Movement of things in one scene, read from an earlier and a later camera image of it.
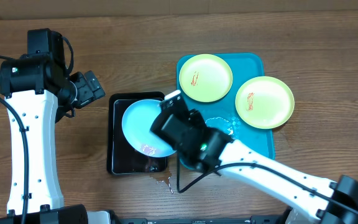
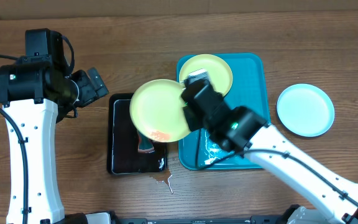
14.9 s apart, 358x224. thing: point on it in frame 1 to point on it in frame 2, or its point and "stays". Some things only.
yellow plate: [206, 78] stays
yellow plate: [265, 102] to [157, 111]
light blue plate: [137, 121] to [305, 110]
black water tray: [122, 158] stays
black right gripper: [199, 122] to [220, 101]
